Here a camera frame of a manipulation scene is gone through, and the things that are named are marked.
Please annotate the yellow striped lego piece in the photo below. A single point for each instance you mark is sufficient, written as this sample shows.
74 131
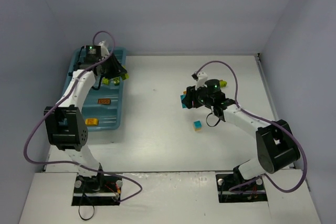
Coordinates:
91 122

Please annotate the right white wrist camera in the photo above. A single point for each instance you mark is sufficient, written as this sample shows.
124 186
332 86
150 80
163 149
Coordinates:
200 78

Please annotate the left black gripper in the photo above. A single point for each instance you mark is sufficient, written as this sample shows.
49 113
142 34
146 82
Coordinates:
115 66

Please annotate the long green lego brick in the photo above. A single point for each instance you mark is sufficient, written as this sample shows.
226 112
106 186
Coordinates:
124 76

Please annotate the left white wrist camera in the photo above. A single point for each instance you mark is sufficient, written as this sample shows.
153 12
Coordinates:
104 48

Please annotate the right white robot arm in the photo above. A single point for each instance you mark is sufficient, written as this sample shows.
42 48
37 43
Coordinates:
275 149

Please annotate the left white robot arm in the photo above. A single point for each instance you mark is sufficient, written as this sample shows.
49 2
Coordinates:
65 125

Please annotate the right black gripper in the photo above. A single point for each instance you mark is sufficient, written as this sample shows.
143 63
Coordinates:
190 97

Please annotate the small green lego brick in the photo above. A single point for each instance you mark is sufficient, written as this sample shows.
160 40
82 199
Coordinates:
222 83

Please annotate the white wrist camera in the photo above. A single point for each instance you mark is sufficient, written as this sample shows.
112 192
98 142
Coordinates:
200 78
104 48

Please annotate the blue yellow lego cube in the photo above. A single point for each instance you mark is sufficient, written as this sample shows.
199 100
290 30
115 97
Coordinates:
197 125

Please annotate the teal plastic compartment tray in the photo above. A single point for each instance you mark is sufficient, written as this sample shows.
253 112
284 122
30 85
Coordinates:
108 115

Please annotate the orange brown lego brick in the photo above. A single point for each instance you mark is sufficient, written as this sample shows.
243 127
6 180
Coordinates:
105 101

